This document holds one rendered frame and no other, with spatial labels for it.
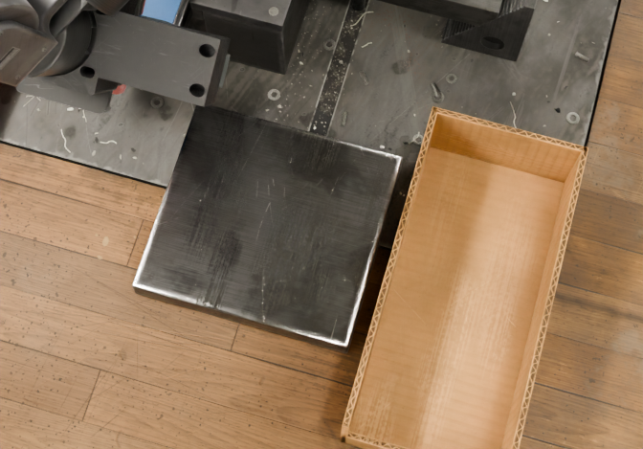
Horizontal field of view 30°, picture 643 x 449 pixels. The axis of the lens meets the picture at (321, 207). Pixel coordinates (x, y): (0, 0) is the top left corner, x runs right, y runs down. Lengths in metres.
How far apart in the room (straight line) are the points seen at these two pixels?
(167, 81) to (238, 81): 0.25
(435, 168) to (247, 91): 0.17
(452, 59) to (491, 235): 0.16
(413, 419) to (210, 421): 0.15
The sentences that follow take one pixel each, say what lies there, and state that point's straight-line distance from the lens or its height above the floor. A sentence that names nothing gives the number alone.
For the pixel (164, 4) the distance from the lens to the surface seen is 0.93.
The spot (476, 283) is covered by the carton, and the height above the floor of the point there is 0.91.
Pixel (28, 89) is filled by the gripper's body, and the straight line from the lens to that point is 0.83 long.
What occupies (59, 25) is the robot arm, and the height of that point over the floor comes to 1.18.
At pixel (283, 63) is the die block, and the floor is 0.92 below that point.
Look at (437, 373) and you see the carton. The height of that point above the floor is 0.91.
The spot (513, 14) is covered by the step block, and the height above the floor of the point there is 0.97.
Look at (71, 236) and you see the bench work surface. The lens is 0.96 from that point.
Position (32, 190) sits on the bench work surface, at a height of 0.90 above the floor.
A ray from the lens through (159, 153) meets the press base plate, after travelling 0.97.
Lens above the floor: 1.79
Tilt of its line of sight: 70 degrees down
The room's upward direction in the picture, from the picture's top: 1 degrees clockwise
